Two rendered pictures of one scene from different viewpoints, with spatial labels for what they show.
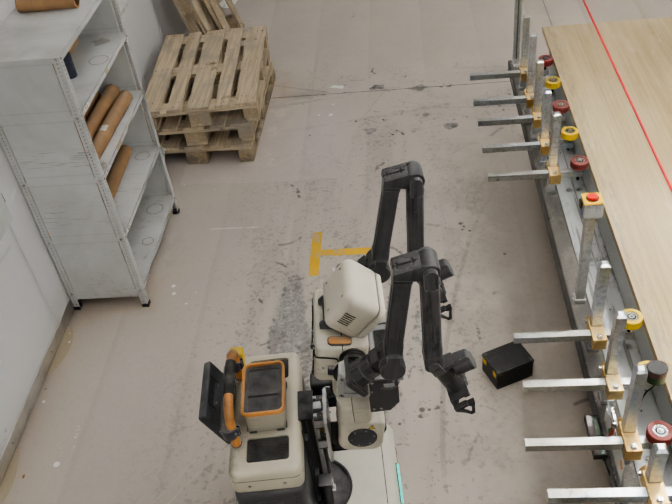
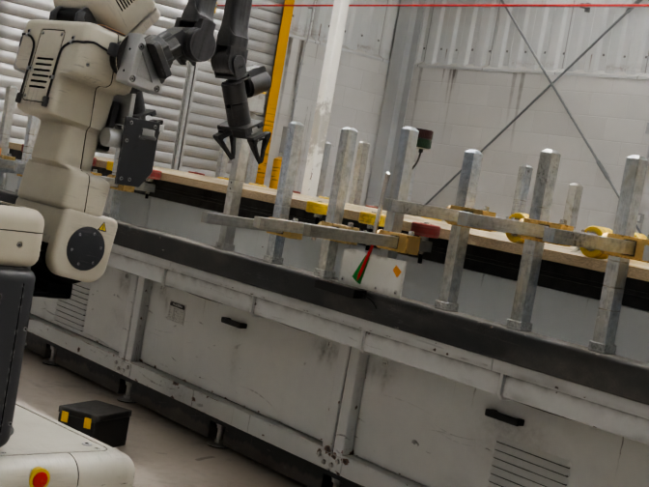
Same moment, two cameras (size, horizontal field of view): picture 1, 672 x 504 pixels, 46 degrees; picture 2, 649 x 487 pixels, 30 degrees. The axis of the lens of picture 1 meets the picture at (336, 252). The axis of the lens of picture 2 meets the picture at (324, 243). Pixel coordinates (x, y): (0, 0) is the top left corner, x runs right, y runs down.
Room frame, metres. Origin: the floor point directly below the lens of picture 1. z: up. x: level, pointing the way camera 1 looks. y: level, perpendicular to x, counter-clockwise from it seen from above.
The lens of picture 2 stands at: (-0.59, 1.72, 0.98)
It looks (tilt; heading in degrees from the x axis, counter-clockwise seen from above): 3 degrees down; 312
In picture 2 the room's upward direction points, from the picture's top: 10 degrees clockwise
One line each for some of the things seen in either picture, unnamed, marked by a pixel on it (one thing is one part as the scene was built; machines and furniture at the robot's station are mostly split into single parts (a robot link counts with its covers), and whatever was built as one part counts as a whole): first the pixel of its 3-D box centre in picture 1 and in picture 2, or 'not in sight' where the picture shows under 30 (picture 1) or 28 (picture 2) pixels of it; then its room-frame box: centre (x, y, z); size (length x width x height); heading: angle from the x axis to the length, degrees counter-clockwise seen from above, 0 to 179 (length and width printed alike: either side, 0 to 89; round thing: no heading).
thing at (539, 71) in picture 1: (537, 102); not in sight; (3.48, -1.12, 0.90); 0.04 x 0.04 x 0.48; 82
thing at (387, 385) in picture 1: (376, 361); (105, 135); (1.81, -0.09, 0.99); 0.28 x 0.16 x 0.22; 178
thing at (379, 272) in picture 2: (613, 442); (371, 272); (1.53, -0.83, 0.75); 0.26 x 0.01 x 0.10; 172
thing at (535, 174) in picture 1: (534, 175); (101, 181); (2.95, -0.96, 0.84); 0.43 x 0.03 x 0.04; 82
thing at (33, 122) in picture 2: (530, 75); (30, 142); (3.72, -1.16, 0.92); 0.04 x 0.04 x 0.48; 82
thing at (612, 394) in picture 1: (611, 379); (336, 232); (1.72, -0.88, 0.84); 0.14 x 0.06 x 0.05; 172
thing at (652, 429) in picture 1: (657, 440); (423, 243); (1.44, -0.93, 0.85); 0.08 x 0.08 x 0.11
